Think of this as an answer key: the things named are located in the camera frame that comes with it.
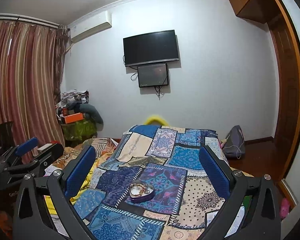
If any striped beige blanket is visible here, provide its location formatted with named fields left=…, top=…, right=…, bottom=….
left=53, top=137, right=119, bottom=170

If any striped red curtain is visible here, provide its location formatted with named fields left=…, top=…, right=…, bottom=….
left=0, top=20, right=68, bottom=145

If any pile of papers clothes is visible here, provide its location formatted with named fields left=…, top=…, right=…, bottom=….
left=55, top=89, right=89, bottom=115

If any orange box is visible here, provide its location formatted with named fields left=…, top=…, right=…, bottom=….
left=63, top=113, right=84, bottom=124

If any yellow fluffy item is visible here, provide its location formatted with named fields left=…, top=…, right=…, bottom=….
left=143, top=115, right=169, bottom=126

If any heart-shaped purple jewelry tin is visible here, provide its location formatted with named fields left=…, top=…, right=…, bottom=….
left=128, top=180, right=155, bottom=203

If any green covered side table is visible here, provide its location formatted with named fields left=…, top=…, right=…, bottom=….
left=61, top=119, right=97, bottom=141

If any yellow garment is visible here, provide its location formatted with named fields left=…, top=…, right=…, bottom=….
left=44, top=163, right=97, bottom=215

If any red white box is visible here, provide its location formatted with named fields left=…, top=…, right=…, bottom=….
left=37, top=142, right=58, bottom=154

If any white air conditioner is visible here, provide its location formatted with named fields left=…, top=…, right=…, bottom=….
left=68, top=11, right=112, bottom=43

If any blue patchwork bedspread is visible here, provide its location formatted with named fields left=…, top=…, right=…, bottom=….
left=74, top=125, right=225, bottom=239

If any wooden wardrobe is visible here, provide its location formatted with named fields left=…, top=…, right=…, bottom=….
left=229, top=0, right=300, bottom=180

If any purple grey bag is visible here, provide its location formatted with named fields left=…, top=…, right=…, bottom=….
left=222, top=125, right=245, bottom=159

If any wall mounted black television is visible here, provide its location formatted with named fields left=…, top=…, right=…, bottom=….
left=123, top=30, right=179, bottom=67

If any pink object on floor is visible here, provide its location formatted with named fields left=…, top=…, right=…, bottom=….
left=280, top=198, right=290, bottom=219

